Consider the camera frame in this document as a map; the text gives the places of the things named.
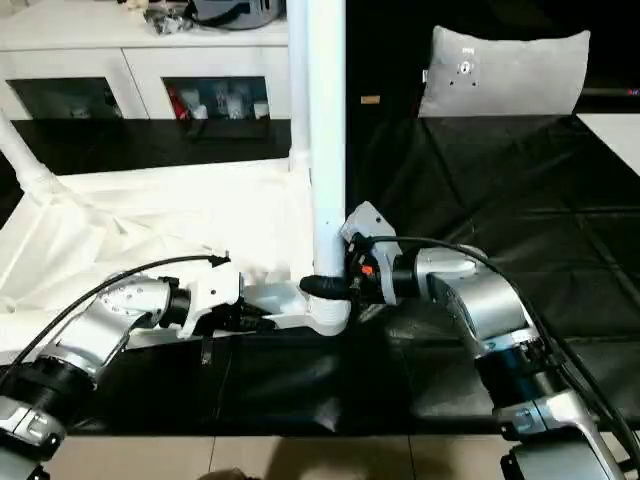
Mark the white plastic table top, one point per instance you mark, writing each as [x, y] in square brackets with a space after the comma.
[120, 220]

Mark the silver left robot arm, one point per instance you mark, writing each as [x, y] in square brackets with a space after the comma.
[90, 350]

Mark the black work mat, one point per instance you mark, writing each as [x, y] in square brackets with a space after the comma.
[540, 250]

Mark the black furniture with yellow label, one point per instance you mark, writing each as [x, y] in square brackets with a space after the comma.
[385, 55]

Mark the grey cushion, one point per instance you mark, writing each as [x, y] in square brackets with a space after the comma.
[505, 70]

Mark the white flat panel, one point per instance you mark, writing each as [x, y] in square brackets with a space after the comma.
[615, 140]

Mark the white glass-door cabinet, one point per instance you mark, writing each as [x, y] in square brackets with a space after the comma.
[100, 65]

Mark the grey round appliance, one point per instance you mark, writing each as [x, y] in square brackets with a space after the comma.
[240, 10]

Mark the small yellow grey gadget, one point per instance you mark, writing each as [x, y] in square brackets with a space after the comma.
[165, 14]

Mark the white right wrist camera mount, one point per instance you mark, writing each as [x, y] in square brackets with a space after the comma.
[370, 225]

